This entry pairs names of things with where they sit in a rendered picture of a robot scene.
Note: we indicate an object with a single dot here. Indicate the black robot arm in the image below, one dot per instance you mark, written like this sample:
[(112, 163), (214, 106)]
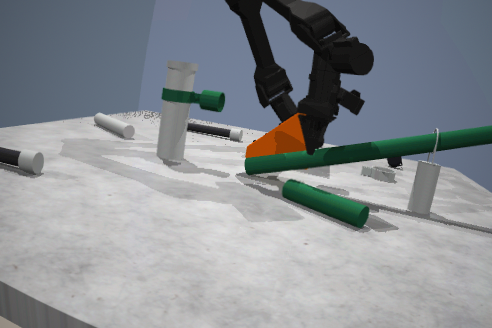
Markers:
[(310, 22)]

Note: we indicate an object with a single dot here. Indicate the dark green cup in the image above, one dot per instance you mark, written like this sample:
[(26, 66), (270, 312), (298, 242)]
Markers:
[(209, 100)]

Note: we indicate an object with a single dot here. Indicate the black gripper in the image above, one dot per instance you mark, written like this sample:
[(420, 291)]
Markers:
[(319, 111)]

